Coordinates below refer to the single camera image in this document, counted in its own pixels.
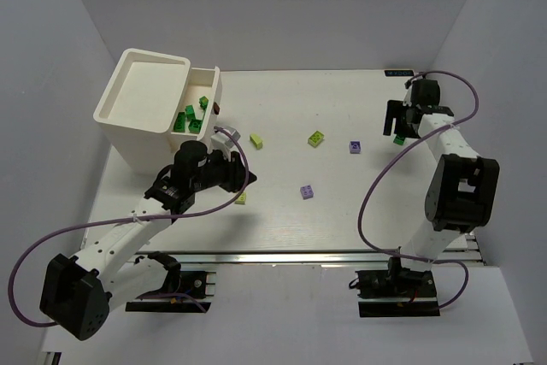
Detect green upside-down 2x3 lego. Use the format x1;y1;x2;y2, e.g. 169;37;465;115
173;111;185;132

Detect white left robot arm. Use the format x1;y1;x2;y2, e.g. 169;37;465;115
39;141;256;341

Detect yellow-green lego wedge brick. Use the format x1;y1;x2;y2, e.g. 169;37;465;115
250;133;263;150

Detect green 2x3 lego brick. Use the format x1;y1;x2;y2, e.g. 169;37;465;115
199;96;209;110

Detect white drawer cabinet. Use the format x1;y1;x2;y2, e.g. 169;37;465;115
93;48;191;174

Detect green upside-down 2x2 lego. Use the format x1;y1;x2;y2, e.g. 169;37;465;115
188;119;203;134

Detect green 2x2 lego brick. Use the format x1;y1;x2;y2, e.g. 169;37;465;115
185;105;196;120

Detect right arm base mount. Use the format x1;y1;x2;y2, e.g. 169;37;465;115
349;257;440;318

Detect purple 2x2 lego brick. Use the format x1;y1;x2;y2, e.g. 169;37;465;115
300;185;314;200

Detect blue label sticker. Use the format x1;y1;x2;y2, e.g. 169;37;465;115
384;69;415;77

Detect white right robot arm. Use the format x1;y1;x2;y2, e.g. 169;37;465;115
383;79;500;278

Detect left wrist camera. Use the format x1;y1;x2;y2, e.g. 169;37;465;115
210;127;240;152

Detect yellow-green 2x2 lego brick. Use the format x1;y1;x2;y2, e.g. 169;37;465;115
235;192;247;205

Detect yellow-green 2x3 lego brick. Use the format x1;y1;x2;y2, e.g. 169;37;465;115
308;131;325;148

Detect aluminium table edge rail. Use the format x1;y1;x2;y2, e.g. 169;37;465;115
79;249;484;266

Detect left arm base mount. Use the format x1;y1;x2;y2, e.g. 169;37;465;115
125;268;216;314

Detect purple upside-down lego brick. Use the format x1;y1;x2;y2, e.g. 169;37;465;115
349;140;362;154

